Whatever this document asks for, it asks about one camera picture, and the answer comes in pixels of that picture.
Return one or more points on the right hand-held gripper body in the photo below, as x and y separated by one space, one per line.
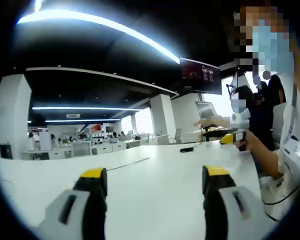
241 121

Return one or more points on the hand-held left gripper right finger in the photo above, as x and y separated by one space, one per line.
235 217

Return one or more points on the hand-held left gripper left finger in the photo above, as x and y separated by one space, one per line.
72 212

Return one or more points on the white desk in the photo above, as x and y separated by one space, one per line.
152 187

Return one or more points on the person's right hand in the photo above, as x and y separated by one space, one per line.
250 142

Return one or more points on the desktop monitor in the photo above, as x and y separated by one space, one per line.
205 110

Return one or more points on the hanging dark screen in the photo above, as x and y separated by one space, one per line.
200 75

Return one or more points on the white chest device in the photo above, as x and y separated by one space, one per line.
295 152

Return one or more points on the row of white office desks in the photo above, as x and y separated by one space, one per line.
102 147

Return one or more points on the tall white appliance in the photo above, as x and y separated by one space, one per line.
45 140

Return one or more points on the black box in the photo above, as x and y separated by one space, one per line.
6 151

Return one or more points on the straight ceiling light strip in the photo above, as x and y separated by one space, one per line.
85 121
90 108

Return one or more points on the long curved ceiling light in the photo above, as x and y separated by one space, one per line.
102 20

